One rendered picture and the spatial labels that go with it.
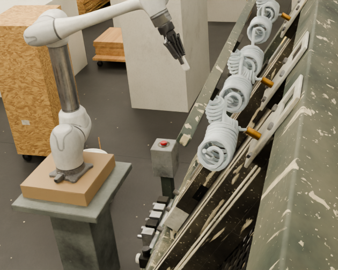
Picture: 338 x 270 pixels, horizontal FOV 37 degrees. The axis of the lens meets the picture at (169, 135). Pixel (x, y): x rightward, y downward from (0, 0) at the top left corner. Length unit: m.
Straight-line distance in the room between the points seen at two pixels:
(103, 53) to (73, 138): 3.61
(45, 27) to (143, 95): 2.69
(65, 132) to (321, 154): 1.99
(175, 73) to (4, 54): 1.61
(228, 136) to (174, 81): 3.93
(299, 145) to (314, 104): 0.15
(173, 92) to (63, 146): 2.41
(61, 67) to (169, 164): 0.77
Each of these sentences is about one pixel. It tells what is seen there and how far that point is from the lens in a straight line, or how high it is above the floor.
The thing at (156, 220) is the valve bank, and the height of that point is 0.76.
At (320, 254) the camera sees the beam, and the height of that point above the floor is 1.94.
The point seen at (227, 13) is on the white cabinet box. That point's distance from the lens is 7.36.
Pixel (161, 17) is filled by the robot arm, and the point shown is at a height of 1.67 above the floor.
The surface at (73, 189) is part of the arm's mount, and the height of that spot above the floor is 0.83.
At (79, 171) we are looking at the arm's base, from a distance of 2.76.
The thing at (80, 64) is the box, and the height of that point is 0.07.
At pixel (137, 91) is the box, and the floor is 0.20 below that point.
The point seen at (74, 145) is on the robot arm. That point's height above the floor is 1.02.
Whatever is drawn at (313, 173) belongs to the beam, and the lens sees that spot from 0.75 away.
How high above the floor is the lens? 2.38
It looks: 31 degrees down
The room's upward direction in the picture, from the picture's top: 5 degrees counter-clockwise
